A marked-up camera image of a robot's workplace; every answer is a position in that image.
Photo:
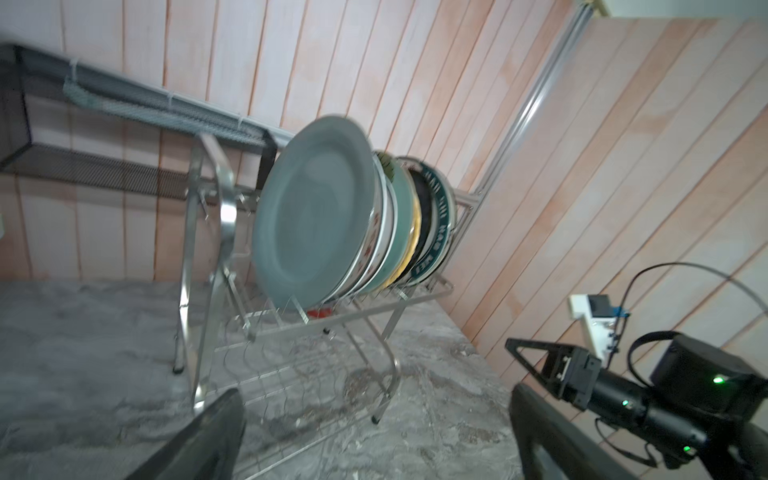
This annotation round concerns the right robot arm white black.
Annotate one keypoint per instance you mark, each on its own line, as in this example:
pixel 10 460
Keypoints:
pixel 698 403

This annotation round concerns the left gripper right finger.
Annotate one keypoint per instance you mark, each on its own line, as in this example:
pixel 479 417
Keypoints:
pixel 550 447

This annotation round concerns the light green flower plate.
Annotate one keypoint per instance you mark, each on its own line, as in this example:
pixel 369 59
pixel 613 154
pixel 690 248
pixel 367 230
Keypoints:
pixel 402 188

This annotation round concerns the red utensil cup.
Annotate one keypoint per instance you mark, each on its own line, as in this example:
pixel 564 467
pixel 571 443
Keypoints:
pixel 321 312

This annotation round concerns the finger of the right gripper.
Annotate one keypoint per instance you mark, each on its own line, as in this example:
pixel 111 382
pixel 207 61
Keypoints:
pixel 538 358

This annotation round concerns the black mesh wall basket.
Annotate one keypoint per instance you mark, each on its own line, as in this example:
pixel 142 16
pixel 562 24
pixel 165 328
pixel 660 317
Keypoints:
pixel 70 123

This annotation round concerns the yellow woven bamboo tray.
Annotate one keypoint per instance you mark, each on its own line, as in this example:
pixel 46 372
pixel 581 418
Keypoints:
pixel 405 238

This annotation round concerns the silver metal dish rack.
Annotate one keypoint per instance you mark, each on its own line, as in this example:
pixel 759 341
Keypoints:
pixel 303 381

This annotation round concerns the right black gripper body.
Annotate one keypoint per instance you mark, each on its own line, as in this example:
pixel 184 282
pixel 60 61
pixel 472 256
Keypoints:
pixel 572 374

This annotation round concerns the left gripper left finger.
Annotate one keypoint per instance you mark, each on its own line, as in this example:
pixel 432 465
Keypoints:
pixel 207 448

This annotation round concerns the green rim white plate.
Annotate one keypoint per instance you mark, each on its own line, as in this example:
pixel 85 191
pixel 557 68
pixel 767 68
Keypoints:
pixel 441 215

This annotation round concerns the white plate black rings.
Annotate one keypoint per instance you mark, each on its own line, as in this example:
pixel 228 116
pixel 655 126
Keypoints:
pixel 369 240

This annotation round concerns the grey green large plate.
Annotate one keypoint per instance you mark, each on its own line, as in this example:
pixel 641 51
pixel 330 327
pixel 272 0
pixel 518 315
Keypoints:
pixel 315 212

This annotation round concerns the dark blue glazed plate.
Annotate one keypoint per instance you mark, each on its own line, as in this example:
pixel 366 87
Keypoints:
pixel 423 222

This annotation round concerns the orange sunburst plate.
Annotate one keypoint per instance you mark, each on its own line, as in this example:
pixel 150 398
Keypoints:
pixel 382 245

